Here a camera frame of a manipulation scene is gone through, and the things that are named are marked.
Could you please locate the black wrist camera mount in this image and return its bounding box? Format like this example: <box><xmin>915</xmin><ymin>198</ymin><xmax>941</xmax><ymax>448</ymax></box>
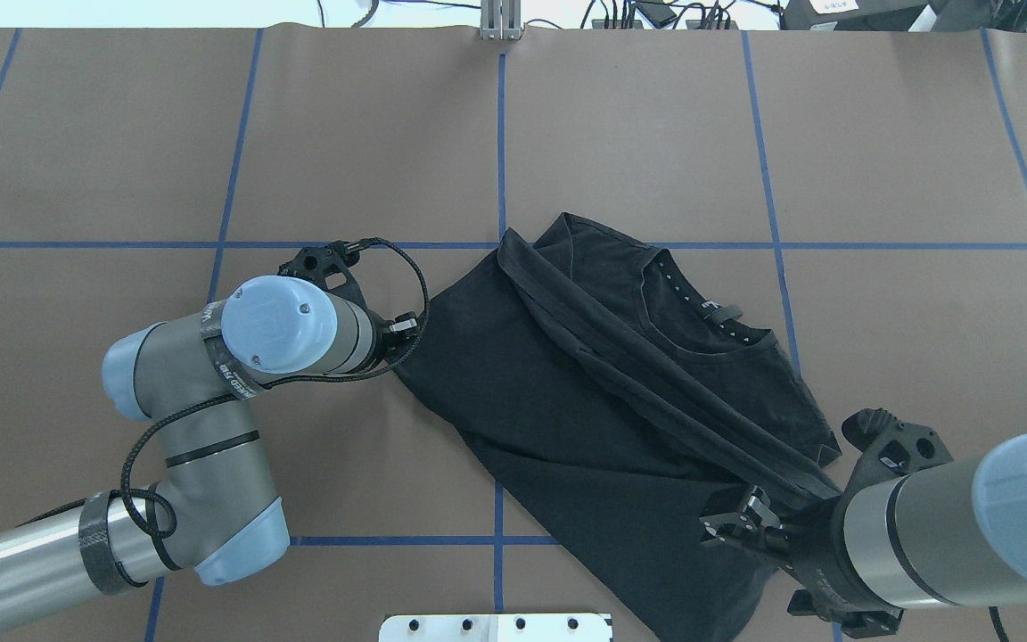
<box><xmin>841</xmin><ymin>407</ymin><xmax>955</xmax><ymax>496</ymax></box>
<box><xmin>276</xmin><ymin>239</ymin><xmax>370</xmax><ymax>308</ymax></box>

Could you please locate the white pedestal column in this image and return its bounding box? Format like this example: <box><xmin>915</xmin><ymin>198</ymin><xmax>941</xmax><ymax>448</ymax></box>
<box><xmin>378</xmin><ymin>613</ymin><xmax>614</xmax><ymax>641</ymax></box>

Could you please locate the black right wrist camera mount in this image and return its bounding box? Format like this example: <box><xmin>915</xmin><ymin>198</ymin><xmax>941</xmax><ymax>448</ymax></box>
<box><xmin>841</xmin><ymin>407</ymin><xmax>955</xmax><ymax>496</ymax></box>

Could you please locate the black printed t-shirt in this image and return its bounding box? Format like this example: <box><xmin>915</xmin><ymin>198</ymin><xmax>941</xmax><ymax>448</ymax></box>
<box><xmin>397</xmin><ymin>214</ymin><xmax>841</xmax><ymax>641</ymax></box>

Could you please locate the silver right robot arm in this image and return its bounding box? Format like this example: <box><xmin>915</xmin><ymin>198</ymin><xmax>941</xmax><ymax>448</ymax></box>
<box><xmin>700</xmin><ymin>414</ymin><xmax>1027</xmax><ymax>621</ymax></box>

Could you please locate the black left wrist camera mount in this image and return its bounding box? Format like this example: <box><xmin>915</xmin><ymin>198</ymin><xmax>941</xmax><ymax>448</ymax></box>
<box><xmin>276</xmin><ymin>239</ymin><xmax>370</xmax><ymax>308</ymax></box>

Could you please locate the black box with label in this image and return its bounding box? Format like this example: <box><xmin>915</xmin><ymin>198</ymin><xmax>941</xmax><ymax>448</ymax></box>
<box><xmin>779</xmin><ymin>1</ymin><xmax>930</xmax><ymax>32</ymax></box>

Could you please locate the silver aluminium frame post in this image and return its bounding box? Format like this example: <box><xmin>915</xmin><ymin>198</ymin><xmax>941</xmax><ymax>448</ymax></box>
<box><xmin>480</xmin><ymin>0</ymin><xmax>524</xmax><ymax>41</ymax></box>

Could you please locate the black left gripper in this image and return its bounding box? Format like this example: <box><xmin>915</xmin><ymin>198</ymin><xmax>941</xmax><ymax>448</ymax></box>
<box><xmin>362</xmin><ymin>309</ymin><xmax>421</xmax><ymax>374</ymax></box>

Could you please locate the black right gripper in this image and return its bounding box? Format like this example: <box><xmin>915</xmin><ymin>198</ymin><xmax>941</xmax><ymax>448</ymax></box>
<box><xmin>701</xmin><ymin>485</ymin><xmax>849</xmax><ymax>572</ymax></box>

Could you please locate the black braided left camera cable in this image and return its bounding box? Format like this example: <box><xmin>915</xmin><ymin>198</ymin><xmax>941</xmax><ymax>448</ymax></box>
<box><xmin>28</xmin><ymin>236</ymin><xmax>431</xmax><ymax>589</ymax></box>

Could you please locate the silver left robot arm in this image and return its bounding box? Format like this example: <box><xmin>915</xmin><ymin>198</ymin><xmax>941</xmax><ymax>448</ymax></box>
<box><xmin>0</xmin><ymin>276</ymin><xmax>425</xmax><ymax>631</ymax></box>

